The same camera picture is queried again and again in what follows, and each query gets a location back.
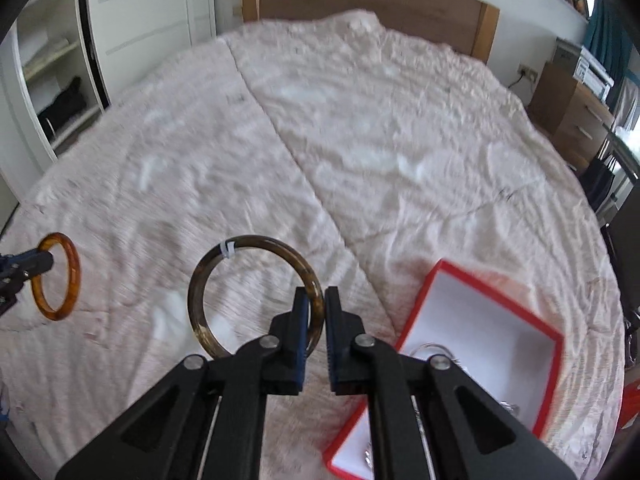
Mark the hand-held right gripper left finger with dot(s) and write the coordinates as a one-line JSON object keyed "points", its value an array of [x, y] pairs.
{"points": [[300, 340]]}

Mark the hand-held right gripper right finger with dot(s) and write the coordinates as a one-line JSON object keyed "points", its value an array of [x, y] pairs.
{"points": [[334, 340]]}

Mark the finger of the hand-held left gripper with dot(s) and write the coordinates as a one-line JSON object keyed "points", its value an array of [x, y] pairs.
{"points": [[10, 292], [30, 262]]}

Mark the amber bangle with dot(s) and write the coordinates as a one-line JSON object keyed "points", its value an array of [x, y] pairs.
{"points": [[75, 280]]}

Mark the dark brown bangle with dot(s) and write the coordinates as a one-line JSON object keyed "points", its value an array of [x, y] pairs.
{"points": [[199, 320]]}

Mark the red jewelry box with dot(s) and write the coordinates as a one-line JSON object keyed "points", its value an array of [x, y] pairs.
{"points": [[480, 320]]}

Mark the black folded clothes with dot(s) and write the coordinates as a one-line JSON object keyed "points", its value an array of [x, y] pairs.
{"points": [[62, 105]]}

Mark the pink quilted blanket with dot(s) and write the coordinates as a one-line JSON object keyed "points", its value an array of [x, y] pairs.
{"points": [[400, 135]]}

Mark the white wardrobe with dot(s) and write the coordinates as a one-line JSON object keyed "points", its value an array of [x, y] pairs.
{"points": [[145, 5]]}

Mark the red object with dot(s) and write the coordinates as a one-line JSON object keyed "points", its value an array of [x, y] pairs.
{"points": [[631, 405]]}

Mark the black hanging garment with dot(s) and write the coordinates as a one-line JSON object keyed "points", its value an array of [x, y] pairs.
{"points": [[600, 185]]}

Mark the wooden nightstand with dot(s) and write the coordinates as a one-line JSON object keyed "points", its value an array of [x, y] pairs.
{"points": [[565, 115]]}

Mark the wooden headboard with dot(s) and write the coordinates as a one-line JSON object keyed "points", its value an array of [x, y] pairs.
{"points": [[375, 0]]}

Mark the white printer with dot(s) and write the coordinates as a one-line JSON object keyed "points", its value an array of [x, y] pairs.
{"points": [[590, 70]]}

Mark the teal curtain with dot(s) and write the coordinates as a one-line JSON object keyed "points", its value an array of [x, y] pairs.
{"points": [[607, 45]]}

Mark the wall socket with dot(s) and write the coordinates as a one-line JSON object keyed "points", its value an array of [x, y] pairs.
{"points": [[528, 72]]}

